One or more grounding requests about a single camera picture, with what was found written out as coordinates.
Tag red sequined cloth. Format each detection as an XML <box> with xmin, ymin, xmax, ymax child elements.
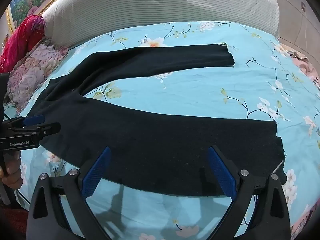
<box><xmin>0</xmin><ymin>15</ymin><xmax>47</xmax><ymax>73</ymax></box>

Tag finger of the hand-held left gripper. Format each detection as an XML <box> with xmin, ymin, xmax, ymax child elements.
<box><xmin>7</xmin><ymin>122</ymin><xmax>61</xmax><ymax>138</ymax></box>
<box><xmin>5</xmin><ymin>115</ymin><xmax>45</xmax><ymax>128</ymax></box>

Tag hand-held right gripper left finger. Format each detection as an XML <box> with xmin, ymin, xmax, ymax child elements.
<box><xmin>26</xmin><ymin>146</ymin><xmax>118</xmax><ymax>240</ymax></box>

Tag pink floral pillow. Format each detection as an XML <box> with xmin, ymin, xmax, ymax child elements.
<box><xmin>6</xmin><ymin>36</ymin><xmax>69</xmax><ymax>113</ymax></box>

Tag gold framed landscape painting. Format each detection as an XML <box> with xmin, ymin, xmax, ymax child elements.
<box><xmin>6</xmin><ymin>0</ymin><xmax>85</xmax><ymax>34</ymax></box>

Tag blue floral bedsheet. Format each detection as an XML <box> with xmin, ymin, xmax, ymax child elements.
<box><xmin>5</xmin><ymin>21</ymin><xmax>320</xmax><ymax>240</ymax></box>

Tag black pants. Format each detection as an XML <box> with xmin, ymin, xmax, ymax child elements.
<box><xmin>26</xmin><ymin>43</ymin><xmax>288</xmax><ymax>197</ymax></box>

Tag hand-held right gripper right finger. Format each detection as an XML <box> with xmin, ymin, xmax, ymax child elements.
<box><xmin>207</xmin><ymin>145</ymin><xmax>292</xmax><ymax>240</ymax></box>

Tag person's left forearm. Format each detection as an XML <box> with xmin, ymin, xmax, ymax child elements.
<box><xmin>0</xmin><ymin>200</ymin><xmax>29</xmax><ymax>240</ymax></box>

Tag person's left hand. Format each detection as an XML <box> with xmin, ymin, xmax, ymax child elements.
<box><xmin>0</xmin><ymin>151</ymin><xmax>23</xmax><ymax>188</ymax></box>

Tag cream ribbed headboard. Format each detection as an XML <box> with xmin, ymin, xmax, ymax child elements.
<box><xmin>42</xmin><ymin>0</ymin><xmax>280</xmax><ymax>49</ymax></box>

